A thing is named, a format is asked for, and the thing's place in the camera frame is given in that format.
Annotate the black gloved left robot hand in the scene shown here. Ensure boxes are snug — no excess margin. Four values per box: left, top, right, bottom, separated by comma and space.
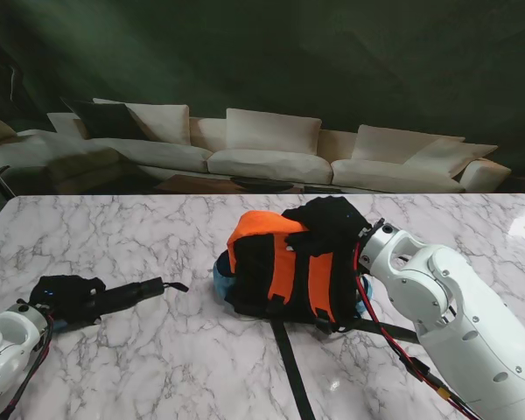
28, 274, 108, 330

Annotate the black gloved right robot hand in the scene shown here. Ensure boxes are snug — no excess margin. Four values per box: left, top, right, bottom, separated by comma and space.
281, 196, 373, 260

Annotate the orange and blue backpack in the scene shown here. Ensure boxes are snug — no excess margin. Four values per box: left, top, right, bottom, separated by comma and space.
212, 209, 421, 420

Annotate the dark oval tray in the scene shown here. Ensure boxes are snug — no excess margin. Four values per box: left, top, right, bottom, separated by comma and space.
229, 174, 297, 193

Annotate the cream sectional sofa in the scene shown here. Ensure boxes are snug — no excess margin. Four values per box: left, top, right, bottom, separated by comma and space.
0, 98, 513, 196

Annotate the cream sofa back cushion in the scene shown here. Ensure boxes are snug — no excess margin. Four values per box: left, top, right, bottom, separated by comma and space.
404, 138, 499, 179
352, 124, 466, 165
91, 98, 190, 146
226, 108, 323, 155

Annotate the wooden coffee table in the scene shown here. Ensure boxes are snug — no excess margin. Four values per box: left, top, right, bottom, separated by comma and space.
155, 173, 347, 196

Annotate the dark brown sofa cushion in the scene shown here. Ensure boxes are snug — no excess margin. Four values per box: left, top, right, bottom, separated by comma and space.
60, 99, 151, 142

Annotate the red black left arm cable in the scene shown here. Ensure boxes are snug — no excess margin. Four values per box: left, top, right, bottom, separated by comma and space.
0, 312, 54, 417

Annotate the red black arm cable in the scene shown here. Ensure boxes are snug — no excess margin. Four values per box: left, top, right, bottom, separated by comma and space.
0, 312, 54, 417
352, 242, 478, 417

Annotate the red black right arm cable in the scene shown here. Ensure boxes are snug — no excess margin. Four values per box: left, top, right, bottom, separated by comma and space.
352, 242, 478, 417

